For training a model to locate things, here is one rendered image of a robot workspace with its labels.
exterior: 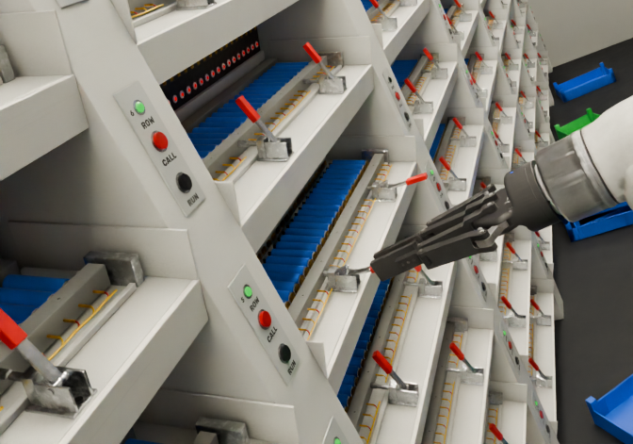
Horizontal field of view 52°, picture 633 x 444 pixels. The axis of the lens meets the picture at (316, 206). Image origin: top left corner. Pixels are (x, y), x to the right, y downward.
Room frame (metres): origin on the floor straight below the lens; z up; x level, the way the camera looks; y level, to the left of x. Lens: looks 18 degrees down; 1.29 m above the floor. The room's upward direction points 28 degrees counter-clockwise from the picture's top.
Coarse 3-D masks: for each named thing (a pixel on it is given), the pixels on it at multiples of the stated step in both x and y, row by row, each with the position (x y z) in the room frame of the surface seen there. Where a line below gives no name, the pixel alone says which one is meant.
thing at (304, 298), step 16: (368, 176) 1.08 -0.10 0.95; (368, 192) 1.06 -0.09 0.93; (352, 208) 0.97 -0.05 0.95; (336, 224) 0.93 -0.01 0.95; (352, 224) 0.96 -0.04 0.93; (336, 240) 0.88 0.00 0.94; (320, 256) 0.85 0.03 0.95; (320, 272) 0.81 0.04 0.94; (304, 288) 0.78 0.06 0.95; (304, 304) 0.74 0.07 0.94; (304, 320) 0.73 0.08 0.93
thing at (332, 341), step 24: (336, 144) 1.23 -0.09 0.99; (360, 144) 1.21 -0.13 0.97; (384, 144) 1.19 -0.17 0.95; (408, 144) 1.17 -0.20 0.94; (408, 168) 1.14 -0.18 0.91; (408, 192) 1.09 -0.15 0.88; (384, 216) 0.98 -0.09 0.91; (360, 240) 0.92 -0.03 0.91; (384, 240) 0.91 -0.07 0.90; (360, 264) 0.85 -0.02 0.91; (360, 288) 0.79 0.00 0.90; (336, 312) 0.75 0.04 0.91; (360, 312) 0.77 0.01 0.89; (312, 336) 0.71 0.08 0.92; (336, 336) 0.71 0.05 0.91; (336, 360) 0.67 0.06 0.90; (336, 384) 0.66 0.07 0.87
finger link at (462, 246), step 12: (444, 240) 0.70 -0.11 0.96; (456, 240) 0.67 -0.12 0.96; (468, 240) 0.67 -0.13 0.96; (420, 252) 0.71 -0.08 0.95; (432, 252) 0.70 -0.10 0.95; (444, 252) 0.69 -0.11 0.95; (456, 252) 0.68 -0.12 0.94; (468, 252) 0.67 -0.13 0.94; (480, 252) 0.66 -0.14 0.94; (432, 264) 0.70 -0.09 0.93; (444, 264) 0.69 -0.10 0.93
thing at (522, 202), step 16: (512, 176) 0.67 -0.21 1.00; (528, 176) 0.66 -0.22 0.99; (496, 192) 0.73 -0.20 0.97; (512, 192) 0.66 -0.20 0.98; (528, 192) 0.65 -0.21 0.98; (496, 208) 0.68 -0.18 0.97; (512, 208) 0.66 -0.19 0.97; (528, 208) 0.65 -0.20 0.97; (544, 208) 0.64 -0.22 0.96; (480, 224) 0.68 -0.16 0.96; (496, 224) 0.66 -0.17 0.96; (512, 224) 0.66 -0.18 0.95; (528, 224) 0.65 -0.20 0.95; (544, 224) 0.65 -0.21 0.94
